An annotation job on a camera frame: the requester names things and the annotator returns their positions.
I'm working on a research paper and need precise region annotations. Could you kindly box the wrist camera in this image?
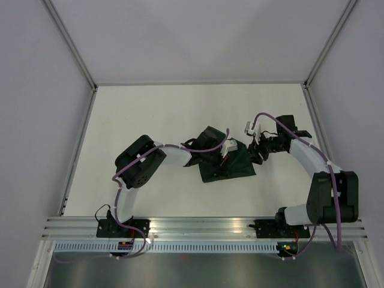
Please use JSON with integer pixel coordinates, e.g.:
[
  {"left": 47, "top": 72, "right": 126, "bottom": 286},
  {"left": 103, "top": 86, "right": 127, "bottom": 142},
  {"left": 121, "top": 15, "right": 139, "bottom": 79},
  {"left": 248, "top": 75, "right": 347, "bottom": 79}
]
[
  {"left": 244, "top": 121, "right": 262, "bottom": 143},
  {"left": 220, "top": 139, "right": 238, "bottom": 158}
]

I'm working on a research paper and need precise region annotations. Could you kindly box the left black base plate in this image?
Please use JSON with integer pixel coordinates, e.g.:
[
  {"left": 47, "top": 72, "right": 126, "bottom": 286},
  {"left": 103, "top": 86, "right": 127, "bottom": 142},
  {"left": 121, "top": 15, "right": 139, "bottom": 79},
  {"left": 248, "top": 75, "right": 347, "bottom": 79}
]
[{"left": 96, "top": 218, "right": 150, "bottom": 238}]

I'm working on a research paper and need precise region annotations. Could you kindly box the aluminium rail beam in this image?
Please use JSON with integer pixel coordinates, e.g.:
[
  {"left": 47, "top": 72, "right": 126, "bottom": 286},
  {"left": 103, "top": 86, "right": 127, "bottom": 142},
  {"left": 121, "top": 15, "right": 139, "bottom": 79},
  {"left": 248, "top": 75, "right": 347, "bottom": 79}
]
[{"left": 41, "top": 216, "right": 368, "bottom": 241}]

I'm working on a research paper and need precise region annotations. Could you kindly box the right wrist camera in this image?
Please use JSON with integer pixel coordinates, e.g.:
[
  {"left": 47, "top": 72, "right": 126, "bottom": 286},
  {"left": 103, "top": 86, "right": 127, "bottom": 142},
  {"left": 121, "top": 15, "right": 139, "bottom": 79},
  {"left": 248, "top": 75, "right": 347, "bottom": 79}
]
[{"left": 244, "top": 121, "right": 262, "bottom": 143}]

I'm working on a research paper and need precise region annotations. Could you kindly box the right aluminium frame post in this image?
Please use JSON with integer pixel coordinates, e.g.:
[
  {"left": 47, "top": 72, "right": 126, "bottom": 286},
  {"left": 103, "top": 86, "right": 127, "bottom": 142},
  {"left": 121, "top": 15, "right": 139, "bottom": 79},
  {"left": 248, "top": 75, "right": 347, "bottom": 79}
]
[{"left": 303, "top": 0, "right": 359, "bottom": 89}]

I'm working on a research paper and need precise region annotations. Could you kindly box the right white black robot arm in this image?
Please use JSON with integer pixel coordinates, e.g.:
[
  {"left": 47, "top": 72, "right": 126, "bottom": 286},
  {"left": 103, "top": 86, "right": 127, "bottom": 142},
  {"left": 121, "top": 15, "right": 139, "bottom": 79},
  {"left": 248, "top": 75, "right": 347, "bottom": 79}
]
[{"left": 244, "top": 115, "right": 359, "bottom": 237}]

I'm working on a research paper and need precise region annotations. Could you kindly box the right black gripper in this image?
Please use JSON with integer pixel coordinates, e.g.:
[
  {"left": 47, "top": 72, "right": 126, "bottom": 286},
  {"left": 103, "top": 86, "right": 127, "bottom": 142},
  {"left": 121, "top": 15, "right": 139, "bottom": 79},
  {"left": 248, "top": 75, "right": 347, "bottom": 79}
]
[{"left": 244, "top": 131, "right": 284, "bottom": 166}]

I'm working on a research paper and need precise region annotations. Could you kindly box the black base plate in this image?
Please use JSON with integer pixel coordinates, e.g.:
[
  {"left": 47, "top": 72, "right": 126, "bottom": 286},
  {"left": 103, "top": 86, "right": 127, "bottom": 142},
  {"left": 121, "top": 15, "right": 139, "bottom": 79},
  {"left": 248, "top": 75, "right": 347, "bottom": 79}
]
[
  {"left": 96, "top": 218, "right": 150, "bottom": 238},
  {"left": 248, "top": 219, "right": 310, "bottom": 239}
]

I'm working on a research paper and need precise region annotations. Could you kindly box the dark green cloth napkin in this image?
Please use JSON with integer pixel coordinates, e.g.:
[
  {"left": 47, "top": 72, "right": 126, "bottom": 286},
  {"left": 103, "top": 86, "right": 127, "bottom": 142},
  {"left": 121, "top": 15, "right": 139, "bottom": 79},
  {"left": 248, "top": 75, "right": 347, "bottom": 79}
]
[{"left": 201, "top": 126, "right": 256, "bottom": 183}]

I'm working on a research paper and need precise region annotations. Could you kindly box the left aluminium frame post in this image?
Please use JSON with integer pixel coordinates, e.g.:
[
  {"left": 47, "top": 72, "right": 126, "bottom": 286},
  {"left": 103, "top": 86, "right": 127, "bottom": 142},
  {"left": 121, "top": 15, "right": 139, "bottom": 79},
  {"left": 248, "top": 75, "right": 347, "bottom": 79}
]
[{"left": 41, "top": 0, "right": 97, "bottom": 91}]

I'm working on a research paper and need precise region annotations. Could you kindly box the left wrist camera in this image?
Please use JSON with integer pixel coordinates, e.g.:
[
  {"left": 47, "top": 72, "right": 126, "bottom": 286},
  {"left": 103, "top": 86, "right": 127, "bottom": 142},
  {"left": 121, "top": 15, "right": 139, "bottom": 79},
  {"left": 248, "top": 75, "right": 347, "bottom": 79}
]
[{"left": 220, "top": 139, "right": 238, "bottom": 158}]

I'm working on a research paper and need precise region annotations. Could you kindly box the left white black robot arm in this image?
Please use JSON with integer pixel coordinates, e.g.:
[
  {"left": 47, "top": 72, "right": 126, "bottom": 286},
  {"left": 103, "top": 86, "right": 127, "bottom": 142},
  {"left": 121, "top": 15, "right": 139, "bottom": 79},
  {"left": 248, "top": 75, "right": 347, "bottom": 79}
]
[{"left": 110, "top": 129, "right": 233, "bottom": 238}]

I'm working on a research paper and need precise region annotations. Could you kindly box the white slotted cable duct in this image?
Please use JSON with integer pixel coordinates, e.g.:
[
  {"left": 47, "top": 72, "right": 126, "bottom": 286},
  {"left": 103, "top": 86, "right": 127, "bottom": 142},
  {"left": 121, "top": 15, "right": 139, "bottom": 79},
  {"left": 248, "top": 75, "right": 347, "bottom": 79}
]
[{"left": 54, "top": 241, "right": 278, "bottom": 254}]

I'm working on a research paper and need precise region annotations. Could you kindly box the aluminium frame post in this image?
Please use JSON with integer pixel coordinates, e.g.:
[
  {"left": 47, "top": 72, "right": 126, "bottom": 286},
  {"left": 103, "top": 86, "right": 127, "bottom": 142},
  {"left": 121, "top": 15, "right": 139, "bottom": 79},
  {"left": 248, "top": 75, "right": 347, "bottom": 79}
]
[
  {"left": 303, "top": 0, "right": 359, "bottom": 89},
  {"left": 41, "top": 0, "right": 97, "bottom": 91}
]

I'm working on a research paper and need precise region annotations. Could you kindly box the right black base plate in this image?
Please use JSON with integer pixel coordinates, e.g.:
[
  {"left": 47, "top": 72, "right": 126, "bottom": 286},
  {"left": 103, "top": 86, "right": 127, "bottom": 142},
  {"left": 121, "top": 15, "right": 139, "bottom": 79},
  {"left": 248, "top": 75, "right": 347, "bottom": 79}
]
[{"left": 248, "top": 219, "right": 310, "bottom": 239}]

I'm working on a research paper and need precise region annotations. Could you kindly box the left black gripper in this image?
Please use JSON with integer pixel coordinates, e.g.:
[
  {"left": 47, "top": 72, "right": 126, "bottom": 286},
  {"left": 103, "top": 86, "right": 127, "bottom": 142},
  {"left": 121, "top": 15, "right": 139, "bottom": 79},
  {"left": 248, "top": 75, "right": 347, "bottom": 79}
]
[{"left": 201, "top": 149, "right": 230, "bottom": 179}]

